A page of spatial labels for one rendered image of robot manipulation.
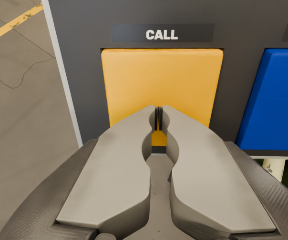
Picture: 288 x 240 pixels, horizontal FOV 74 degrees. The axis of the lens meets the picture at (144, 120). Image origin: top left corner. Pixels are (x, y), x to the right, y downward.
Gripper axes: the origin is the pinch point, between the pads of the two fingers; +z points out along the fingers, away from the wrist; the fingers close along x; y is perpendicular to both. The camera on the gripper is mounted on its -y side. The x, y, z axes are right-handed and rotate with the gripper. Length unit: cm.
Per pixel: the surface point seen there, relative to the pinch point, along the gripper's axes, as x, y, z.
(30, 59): -100, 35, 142
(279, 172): 30.4, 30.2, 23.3
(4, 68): -118, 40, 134
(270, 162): 29.2, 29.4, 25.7
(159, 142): 0.2, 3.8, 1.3
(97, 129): -4.7, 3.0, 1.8
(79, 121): -6.1, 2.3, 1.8
